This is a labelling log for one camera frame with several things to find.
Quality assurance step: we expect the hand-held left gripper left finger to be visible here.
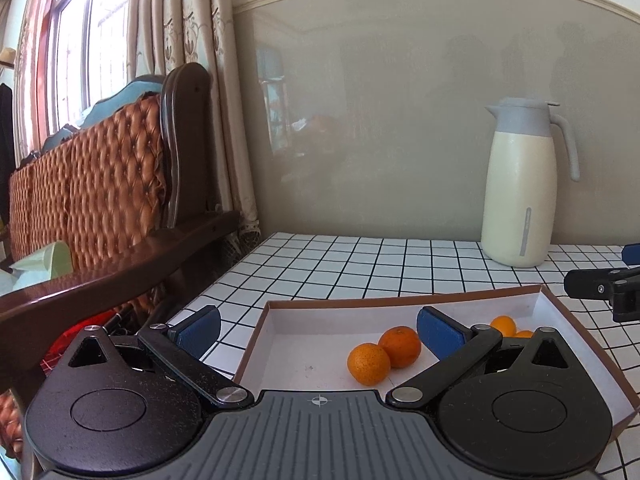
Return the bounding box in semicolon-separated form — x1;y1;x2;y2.
65;304;254;409

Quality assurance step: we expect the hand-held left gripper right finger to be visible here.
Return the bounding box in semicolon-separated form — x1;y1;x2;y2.
384;306;576;409

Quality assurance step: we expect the shallow white cardboard box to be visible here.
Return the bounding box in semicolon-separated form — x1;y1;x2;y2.
234;283;640;453

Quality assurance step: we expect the cream thermos jug grey lid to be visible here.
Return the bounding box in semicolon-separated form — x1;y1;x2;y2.
481;97;582;268

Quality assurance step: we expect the white black checked tablecloth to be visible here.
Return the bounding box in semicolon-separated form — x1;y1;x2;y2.
167;232;640;480

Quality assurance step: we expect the light green plastic container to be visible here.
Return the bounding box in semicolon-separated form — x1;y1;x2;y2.
12;241;73;291

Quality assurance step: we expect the wooden sofa orange tufted upholstery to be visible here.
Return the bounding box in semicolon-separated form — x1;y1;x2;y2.
0;62;241;461

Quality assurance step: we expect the beige embroidered curtain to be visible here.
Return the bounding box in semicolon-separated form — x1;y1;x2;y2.
127;0;263;261

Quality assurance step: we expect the light blue cloth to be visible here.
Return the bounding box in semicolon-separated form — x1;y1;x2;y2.
40;74;168;153

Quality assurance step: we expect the dark hanging garment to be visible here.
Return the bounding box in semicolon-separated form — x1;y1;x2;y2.
0;82;16;211

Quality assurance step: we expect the red framed window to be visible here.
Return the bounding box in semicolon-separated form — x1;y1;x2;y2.
35;0;146;131

